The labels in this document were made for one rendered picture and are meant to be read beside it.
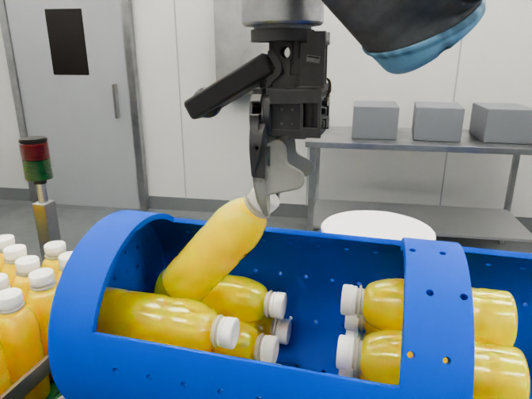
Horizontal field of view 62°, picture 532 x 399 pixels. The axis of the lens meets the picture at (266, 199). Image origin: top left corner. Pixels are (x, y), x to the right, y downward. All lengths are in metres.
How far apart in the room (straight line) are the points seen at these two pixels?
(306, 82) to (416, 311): 0.27
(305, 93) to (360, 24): 0.13
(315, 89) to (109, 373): 0.40
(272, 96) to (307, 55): 0.06
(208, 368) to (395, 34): 0.37
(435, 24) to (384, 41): 0.04
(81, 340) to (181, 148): 3.64
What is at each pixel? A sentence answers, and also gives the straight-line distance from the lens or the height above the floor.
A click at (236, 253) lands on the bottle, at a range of 0.56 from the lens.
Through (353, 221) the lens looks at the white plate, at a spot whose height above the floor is 1.04.
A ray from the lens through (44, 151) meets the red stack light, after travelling 1.17.
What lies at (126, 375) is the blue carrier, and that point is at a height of 1.10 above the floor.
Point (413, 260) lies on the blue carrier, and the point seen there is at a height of 1.23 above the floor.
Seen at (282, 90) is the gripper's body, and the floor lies 1.41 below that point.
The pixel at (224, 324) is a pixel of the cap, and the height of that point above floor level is 1.13.
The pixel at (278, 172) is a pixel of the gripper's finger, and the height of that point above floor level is 1.32.
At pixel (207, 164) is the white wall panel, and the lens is 4.11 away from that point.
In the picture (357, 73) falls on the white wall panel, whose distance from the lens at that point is 3.80.
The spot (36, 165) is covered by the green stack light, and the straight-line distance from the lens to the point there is 1.17.
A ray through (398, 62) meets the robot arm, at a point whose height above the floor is 1.44.
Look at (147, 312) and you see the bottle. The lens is 0.59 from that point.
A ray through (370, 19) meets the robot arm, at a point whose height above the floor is 1.47.
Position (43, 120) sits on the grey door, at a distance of 4.72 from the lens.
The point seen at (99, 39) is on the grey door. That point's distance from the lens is 4.32.
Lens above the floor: 1.45
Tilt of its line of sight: 18 degrees down
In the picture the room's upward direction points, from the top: straight up
